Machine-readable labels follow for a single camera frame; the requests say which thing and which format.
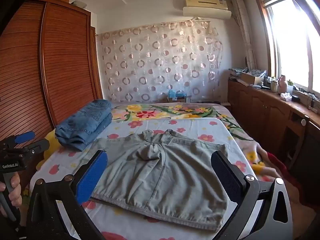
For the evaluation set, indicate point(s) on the sheer circle pattern curtain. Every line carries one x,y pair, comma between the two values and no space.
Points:
162,62

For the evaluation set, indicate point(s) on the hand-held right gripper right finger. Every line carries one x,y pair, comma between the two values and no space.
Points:
225,177

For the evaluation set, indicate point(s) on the floral blanket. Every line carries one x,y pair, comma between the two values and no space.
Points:
160,112

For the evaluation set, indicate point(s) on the blue packet box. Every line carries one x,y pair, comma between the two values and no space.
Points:
175,93

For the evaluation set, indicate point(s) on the white cup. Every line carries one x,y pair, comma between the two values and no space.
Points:
274,86

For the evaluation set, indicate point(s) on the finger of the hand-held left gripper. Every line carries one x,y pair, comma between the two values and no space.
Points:
25,136
37,145

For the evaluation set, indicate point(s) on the small potted plant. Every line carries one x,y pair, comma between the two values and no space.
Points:
290,87

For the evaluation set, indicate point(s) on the window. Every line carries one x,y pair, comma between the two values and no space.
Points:
292,42

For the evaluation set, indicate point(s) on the white strawberry print sheet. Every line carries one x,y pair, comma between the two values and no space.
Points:
207,130

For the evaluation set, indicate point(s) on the yellow plush toy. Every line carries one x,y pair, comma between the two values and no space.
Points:
51,137

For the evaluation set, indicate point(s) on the cardboard box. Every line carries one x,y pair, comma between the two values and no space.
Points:
250,78

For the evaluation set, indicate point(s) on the patterned fabric pile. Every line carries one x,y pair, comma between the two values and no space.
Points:
257,73

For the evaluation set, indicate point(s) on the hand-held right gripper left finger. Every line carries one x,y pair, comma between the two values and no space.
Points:
92,177

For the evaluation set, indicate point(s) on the red blanket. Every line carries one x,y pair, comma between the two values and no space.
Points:
295,187

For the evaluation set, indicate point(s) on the wooden cabinet counter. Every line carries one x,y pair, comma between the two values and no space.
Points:
262,110

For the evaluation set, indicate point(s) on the folded blue jeans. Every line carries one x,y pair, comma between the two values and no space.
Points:
85,125

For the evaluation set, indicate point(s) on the pink bottle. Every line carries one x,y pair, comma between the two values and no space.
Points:
283,83

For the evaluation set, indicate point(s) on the checked window curtain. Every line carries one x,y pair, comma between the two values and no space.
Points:
243,30

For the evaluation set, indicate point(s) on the wooden slatted wardrobe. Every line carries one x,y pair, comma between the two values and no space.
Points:
62,67

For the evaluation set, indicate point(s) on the white round knob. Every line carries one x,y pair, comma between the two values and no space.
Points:
303,122

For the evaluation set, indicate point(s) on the grey pants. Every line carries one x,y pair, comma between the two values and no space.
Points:
162,180

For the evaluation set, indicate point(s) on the small black box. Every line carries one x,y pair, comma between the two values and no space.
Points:
295,98

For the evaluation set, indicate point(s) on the white tissue box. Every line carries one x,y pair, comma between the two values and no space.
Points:
285,97

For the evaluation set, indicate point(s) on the grey box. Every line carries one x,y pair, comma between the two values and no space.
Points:
78,3

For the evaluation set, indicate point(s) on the person's left hand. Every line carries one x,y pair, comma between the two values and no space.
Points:
15,187

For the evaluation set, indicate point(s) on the black charger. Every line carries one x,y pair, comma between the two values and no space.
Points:
312,104

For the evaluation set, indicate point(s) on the wall air conditioner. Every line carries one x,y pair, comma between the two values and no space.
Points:
207,12

